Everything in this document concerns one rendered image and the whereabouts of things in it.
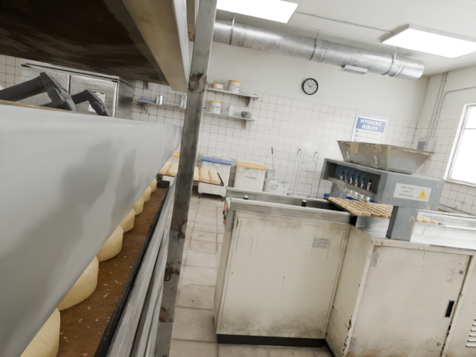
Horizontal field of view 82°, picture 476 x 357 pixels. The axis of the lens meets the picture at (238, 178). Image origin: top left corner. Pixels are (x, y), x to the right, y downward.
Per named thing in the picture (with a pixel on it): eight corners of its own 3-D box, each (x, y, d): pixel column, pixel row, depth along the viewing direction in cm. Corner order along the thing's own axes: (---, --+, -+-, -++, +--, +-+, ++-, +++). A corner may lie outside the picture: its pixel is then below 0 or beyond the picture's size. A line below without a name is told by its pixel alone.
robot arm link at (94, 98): (95, 85, 167) (91, 86, 158) (106, 107, 172) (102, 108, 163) (22, 109, 163) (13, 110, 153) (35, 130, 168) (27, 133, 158)
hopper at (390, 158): (367, 164, 202) (372, 146, 199) (429, 178, 147) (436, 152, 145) (331, 159, 197) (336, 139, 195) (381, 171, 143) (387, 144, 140)
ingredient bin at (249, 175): (231, 203, 494) (237, 162, 482) (230, 195, 557) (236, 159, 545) (260, 207, 497) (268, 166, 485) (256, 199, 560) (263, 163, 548)
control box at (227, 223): (227, 218, 178) (230, 197, 176) (231, 231, 155) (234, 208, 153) (222, 217, 178) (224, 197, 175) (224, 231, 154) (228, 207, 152)
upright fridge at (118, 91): (125, 181, 534) (135, 72, 502) (107, 191, 445) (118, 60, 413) (49, 171, 519) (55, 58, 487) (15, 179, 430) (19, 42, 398)
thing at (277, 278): (303, 314, 205) (329, 200, 191) (323, 351, 172) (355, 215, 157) (210, 309, 194) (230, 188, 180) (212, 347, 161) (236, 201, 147)
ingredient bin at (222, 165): (195, 199, 487) (201, 156, 475) (198, 191, 549) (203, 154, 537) (225, 203, 492) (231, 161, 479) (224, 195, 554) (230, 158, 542)
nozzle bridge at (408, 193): (353, 206, 215) (363, 163, 210) (428, 244, 145) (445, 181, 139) (314, 200, 210) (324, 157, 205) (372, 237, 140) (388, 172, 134)
